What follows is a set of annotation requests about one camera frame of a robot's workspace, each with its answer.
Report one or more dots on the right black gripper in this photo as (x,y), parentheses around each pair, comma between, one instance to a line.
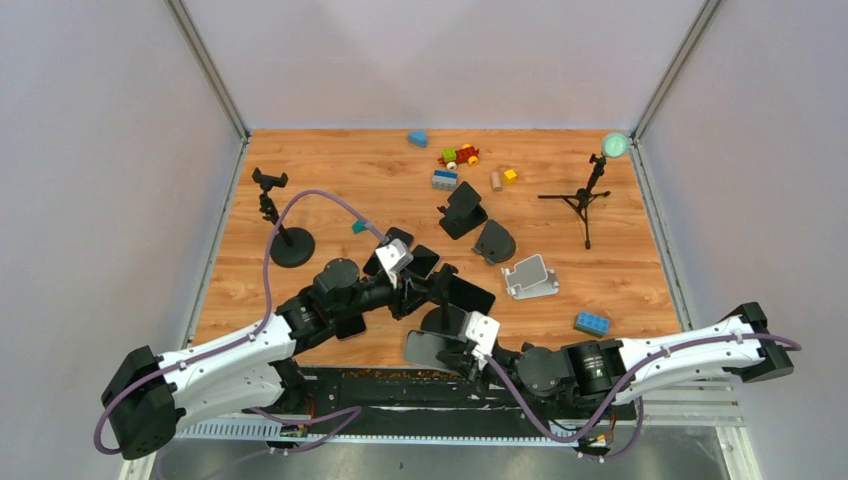
(466,365)

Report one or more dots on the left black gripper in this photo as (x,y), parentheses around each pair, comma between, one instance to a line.
(411,294)

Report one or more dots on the teal smartphone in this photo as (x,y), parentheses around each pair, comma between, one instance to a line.
(469,297)

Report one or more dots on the tall black round-base stand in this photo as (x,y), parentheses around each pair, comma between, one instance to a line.
(445,318)

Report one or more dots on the purple phone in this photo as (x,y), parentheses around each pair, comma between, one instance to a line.
(350,327)

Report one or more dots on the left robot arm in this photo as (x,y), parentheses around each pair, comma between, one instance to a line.
(152,396)

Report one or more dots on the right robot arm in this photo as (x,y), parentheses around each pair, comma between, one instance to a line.
(617,371)

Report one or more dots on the black folding phone stand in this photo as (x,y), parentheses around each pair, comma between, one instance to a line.
(463,213)

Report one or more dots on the grey round phone stand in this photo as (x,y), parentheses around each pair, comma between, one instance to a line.
(495,244)

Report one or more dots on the white phone stand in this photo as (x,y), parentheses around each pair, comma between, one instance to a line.
(530,278)

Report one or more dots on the teal small block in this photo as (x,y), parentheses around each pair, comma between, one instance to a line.
(358,227)

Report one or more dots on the blue white block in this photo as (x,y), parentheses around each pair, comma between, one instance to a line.
(444,180)

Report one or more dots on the blue lego brick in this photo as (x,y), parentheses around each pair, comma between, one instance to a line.
(591,324)

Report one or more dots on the wooden cylinder block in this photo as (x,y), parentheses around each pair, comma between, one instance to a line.
(496,182)

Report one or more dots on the yellow small block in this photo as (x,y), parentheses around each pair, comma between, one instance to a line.
(509,176)

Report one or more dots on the blue triangular block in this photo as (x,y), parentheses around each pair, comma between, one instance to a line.
(418,138)

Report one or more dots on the black mini tripod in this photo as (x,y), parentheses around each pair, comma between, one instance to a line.
(584,197)

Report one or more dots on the green ball on tripod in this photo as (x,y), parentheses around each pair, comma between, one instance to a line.
(615,145)

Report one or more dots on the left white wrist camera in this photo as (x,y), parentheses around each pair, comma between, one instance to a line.
(393,258)

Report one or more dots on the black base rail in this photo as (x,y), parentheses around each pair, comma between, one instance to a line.
(428,407)

